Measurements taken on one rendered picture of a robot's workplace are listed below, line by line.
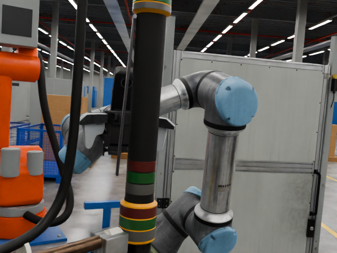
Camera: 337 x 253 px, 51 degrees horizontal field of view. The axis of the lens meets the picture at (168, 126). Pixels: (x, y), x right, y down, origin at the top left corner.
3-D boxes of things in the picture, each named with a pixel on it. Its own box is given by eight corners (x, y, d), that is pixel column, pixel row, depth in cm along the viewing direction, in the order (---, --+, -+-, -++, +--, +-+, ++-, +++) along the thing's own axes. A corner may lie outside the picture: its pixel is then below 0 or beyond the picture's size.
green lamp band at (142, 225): (135, 234, 38) (136, 223, 38) (111, 222, 41) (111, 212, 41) (163, 225, 42) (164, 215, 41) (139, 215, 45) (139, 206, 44)
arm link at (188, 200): (179, 222, 128) (206, 196, 129) (196, 244, 117) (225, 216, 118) (160, 203, 122) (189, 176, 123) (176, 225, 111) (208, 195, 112)
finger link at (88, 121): (78, 153, 55) (112, 147, 63) (80, 114, 54) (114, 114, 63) (62, 150, 56) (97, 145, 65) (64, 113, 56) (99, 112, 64)
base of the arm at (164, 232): (141, 222, 127) (161, 202, 128) (169, 253, 126) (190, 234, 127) (139, 230, 112) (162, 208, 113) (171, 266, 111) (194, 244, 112)
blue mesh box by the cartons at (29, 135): (12, 179, 652) (14, 127, 645) (37, 166, 778) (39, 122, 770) (60, 183, 653) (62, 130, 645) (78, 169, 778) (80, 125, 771)
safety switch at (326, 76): (324, 107, 240) (328, 72, 239) (320, 107, 245) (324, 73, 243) (336, 108, 242) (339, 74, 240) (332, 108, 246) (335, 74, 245)
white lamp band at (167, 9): (150, 6, 37) (151, -1, 36) (124, 11, 40) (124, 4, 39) (179, 15, 40) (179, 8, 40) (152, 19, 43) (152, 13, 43)
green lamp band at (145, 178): (139, 185, 39) (140, 174, 39) (119, 179, 41) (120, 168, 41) (160, 181, 41) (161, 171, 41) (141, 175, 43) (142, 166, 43)
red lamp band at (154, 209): (136, 222, 38) (137, 211, 38) (111, 211, 41) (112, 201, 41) (164, 215, 41) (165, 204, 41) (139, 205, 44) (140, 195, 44)
